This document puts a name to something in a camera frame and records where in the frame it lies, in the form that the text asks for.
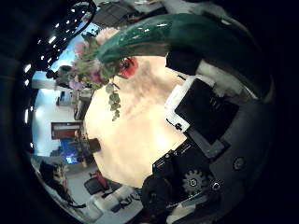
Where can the person in patterned clothes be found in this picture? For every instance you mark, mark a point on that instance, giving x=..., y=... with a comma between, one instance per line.
x=56, y=178

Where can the red-brown wall board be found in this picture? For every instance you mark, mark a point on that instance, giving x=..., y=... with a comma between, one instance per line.
x=66, y=130

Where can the black office chair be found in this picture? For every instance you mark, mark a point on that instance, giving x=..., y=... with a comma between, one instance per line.
x=96, y=184

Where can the dark brown box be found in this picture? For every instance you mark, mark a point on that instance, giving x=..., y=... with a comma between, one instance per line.
x=94, y=145

